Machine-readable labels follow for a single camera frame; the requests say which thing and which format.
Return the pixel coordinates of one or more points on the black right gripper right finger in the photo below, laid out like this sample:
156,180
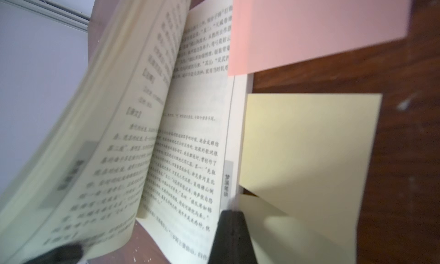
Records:
232,243

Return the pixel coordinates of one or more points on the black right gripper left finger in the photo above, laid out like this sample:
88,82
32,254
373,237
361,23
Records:
67,254

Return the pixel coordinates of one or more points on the yellow sticky note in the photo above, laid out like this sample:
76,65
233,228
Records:
308,155
280,239

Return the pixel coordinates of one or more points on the dark blue book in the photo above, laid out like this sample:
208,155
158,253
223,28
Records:
150,137

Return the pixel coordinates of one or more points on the pink sticky note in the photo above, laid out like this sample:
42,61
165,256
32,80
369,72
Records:
268,34

